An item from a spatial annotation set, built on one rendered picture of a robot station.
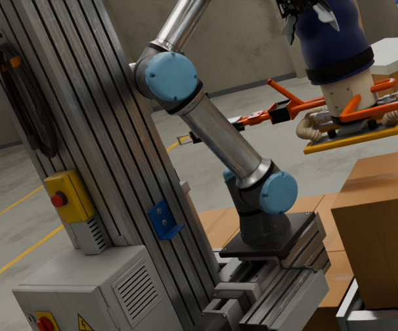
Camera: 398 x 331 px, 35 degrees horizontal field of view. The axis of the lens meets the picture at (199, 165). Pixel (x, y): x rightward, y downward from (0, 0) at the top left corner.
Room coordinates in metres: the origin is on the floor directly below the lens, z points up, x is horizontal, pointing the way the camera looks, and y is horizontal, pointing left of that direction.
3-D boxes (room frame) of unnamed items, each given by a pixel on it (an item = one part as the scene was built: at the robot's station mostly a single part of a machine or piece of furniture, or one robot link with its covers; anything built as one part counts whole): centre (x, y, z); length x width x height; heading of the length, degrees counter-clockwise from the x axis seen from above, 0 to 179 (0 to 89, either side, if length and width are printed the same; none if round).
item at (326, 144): (2.00, -0.51, 1.14); 0.34 x 0.10 x 0.05; 56
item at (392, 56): (3.53, -1.23, 0.82); 0.60 x 0.40 x 0.40; 11
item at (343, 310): (2.14, -0.45, 0.58); 0.70 x 0.03 x 0.06; 143
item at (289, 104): (2.22, -0.36, 1.24); 0.10 x 0.08 x 0.06; 146
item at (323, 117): (2.08, -0.56, 1.18); 0.34 x 0.25 x 0.06; 56
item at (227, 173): (1.75, -0.11, 1.20); 0.13 x 0.12 x 0.14; 18
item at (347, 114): (2.09, -0.33, 1.24); 0.93 x 0.30 x 0.04; 56
